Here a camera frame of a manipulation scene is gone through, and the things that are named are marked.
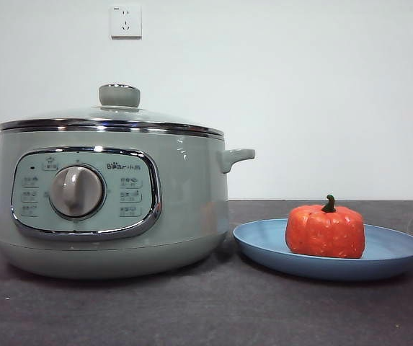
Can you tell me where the glass lid with green knob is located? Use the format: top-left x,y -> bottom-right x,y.
0,83 -> 226,137

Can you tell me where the orange pumpkin with green stem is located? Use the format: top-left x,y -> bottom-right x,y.
285,194 -> 367,260

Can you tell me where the pale green electric steamer pot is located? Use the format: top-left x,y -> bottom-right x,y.
0,128 -> 257,280

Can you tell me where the blue plate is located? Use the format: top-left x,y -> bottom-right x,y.
232,217 -> 413,283

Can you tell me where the white wall socket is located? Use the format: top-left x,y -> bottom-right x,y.
110,4 -> 143,40

